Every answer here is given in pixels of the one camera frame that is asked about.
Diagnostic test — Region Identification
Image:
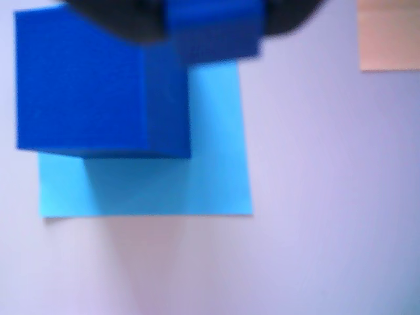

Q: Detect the orange paper square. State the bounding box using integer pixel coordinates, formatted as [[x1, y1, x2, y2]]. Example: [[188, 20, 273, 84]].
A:
[[357, 0, 420, 72]]

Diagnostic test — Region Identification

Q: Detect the light blue paper square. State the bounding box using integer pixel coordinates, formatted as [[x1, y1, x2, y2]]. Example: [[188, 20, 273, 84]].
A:
[[37, 58, 255, 220]]

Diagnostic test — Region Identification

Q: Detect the tiny blue cube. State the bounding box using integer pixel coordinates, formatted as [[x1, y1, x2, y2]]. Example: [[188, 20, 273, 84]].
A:
[[163, 0, 264, 66]]

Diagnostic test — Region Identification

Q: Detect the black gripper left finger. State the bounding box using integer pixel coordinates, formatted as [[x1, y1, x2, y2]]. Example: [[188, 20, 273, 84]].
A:
[[63, 0, 172, 46]]

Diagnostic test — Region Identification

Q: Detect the largest blue cube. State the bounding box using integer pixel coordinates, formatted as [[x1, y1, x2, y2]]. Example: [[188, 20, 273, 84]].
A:
[[12, 3, 194, 161]]

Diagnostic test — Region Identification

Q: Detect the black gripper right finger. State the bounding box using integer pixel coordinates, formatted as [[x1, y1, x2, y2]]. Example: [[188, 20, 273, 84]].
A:
[[261, 0, 326, 37]]

